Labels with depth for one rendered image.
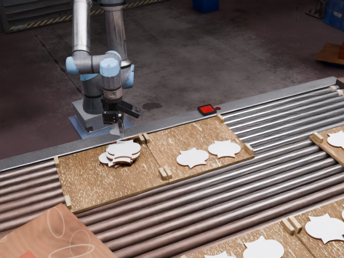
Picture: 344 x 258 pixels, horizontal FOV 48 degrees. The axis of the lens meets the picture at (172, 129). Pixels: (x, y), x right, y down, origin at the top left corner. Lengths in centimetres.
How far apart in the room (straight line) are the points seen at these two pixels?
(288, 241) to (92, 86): 113
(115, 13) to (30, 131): 214
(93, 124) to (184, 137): 48
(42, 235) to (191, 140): 81
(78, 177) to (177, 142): 47
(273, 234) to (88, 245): 63
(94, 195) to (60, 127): 219
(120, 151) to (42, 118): 229
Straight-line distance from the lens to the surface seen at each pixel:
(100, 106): 198
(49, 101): 417
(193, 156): 170
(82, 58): 163
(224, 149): 175
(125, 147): 171
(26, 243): 135
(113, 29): 186
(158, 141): 181
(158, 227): 146
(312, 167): 177
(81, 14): 176
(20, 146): 361
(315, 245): 145
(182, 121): 198
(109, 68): 150
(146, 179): 161
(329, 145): 189
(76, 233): 133
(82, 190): 162
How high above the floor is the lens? 203
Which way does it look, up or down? 35 degrees down
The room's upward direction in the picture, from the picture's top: 2 degrees counter-clockwise
